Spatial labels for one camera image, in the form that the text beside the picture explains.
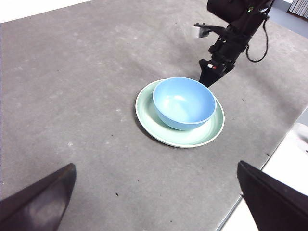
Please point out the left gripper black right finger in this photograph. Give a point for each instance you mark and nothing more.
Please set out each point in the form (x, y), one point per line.
(276, 207)

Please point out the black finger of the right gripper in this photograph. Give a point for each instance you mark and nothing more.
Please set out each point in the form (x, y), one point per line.
(207, 74)
(222, 72)

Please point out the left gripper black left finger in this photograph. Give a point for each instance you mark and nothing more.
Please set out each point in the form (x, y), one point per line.
(36, 207)

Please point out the blue bowl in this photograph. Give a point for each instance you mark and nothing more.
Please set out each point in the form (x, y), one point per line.
(183, 106)

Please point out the green plate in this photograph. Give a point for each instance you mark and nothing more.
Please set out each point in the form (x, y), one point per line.
(192, 138)

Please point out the striped grey white panel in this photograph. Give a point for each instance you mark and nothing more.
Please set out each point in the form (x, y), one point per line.
(299, 7)

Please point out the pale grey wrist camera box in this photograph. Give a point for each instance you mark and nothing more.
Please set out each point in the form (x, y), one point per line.
(201, 31)

